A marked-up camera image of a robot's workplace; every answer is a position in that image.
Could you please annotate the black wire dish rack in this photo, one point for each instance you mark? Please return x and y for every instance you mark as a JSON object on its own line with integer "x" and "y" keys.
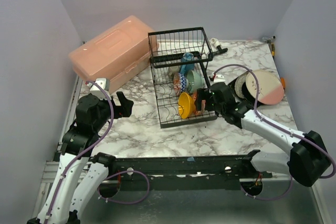
{"x": 178, "y": 60}

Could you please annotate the blue floral mug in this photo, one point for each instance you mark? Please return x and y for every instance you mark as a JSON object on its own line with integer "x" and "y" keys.
{"x": 188, "y": 64}

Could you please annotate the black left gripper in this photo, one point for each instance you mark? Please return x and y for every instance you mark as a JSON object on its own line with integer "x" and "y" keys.
{"x": 115, "y": 108}

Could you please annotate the pink plastic storage box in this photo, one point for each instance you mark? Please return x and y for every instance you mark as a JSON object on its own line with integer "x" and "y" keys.
{"x": 118, "y": 54}

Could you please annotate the black floral square plate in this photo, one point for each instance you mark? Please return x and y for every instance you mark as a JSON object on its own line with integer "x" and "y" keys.
{"x": 231, "y": 85}

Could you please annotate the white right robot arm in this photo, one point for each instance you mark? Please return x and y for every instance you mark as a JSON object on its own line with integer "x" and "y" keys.
{"x": 304, "y": 156}

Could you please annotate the pink and cream plate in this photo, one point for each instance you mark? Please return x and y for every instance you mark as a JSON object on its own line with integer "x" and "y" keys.
{"x": 271, "y": 91}

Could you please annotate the black round plate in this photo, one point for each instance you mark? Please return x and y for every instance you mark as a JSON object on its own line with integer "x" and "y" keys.
{"x": 247, "y": 94}

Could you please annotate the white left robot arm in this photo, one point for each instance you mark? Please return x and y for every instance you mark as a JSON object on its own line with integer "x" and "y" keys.
{"x": 69, "y": 195}

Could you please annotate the grey ceramic mug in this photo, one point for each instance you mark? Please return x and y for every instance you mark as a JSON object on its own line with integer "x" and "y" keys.
{"x": 172, "y": 70}

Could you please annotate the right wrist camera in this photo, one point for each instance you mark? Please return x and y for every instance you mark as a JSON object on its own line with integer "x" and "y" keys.
{"x": 216, "y": 78}

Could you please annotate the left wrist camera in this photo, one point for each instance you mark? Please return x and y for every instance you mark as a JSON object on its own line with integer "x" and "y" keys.
{"x": 100, "y": 89}

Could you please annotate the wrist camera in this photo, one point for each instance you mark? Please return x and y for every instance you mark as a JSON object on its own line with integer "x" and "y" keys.
{"x": 216, "y": 78}
{"x": 100, "y": 89}

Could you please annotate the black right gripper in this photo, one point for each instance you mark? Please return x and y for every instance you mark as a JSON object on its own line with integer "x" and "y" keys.
{"x": 206, "y": 98}

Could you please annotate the orange floral bowl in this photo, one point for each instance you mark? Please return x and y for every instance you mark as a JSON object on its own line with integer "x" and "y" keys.
{"x": 196, "y": 111}

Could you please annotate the mint green bowl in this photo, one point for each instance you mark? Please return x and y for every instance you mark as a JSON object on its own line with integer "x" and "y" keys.
{"x": 195, "y": 81}

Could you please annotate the blue patterned bowl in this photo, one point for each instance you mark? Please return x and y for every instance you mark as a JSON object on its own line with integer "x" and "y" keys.
{"x": 180, "y": 83}

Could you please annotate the black and white pipe fitting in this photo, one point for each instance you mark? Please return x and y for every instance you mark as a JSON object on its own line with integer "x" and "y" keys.
{"x": 214, "y": 42}

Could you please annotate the speckled white plate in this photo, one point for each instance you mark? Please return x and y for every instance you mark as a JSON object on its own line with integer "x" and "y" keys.
{"x": 239, "y": 84}

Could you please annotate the yellow bowl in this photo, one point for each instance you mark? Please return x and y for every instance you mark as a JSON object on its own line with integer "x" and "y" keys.
{"x": 186, "y": 105}

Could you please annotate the orange clamp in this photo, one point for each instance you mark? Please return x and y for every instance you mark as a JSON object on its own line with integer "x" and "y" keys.
{"x": 283, "y": 82}

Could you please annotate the yellow black tool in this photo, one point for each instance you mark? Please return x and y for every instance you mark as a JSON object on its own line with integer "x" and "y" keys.
{"x": 272, "y": 50}

